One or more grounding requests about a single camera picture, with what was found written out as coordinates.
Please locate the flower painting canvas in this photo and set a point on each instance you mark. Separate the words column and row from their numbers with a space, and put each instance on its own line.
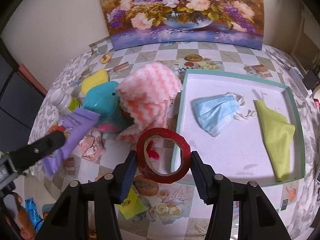
column 133, row 23

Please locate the yellow sponge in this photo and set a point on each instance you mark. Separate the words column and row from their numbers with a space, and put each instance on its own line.
column 96, row 79

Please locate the pink satin scrunchie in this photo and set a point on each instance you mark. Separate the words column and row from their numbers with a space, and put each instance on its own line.
column 91, row 146

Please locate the black power adapter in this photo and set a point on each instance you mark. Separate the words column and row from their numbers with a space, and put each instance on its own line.
column 311, row 78

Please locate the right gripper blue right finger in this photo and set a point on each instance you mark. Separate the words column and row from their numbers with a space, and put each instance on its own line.
column 202, row 175

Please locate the teal rimmed white tray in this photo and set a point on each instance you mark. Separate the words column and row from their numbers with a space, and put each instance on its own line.
column 238, row 152

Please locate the green tissue pack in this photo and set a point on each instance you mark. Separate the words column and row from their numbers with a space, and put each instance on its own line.
column 132, row 205

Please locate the white power strip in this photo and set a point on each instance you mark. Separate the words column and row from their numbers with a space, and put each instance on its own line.
column 298, row 79

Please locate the white pill bottle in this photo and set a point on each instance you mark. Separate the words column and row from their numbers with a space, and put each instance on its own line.
column 64, row 102

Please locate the person left hand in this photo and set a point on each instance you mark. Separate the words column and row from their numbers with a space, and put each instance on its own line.
column 17, row 218

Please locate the purple baby wipes pack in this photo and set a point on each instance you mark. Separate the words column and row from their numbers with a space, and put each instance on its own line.
column 74, row 127

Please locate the red pink pipe cleaner flower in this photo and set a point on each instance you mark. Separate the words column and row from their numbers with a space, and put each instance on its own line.
column 152, row 154

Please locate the red tape roll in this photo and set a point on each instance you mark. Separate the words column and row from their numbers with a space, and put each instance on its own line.
column 164, row 141

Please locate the green microfiber cloth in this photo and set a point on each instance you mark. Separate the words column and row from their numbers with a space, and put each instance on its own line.
column 277, row 136

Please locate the blue face mask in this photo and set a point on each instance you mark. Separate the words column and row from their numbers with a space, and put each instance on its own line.
column 216, row 112

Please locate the gold foil coin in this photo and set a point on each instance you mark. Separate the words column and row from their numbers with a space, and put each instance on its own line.
column 106, row 58

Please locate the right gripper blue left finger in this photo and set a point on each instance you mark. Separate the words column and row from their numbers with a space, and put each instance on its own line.
column 125, row 175

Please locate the teal plastic toy box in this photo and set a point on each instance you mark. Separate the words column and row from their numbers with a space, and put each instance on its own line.
column 104, row 100

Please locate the pink white striped fluffy towel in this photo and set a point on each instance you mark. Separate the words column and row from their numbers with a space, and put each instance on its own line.
column 146, row 95

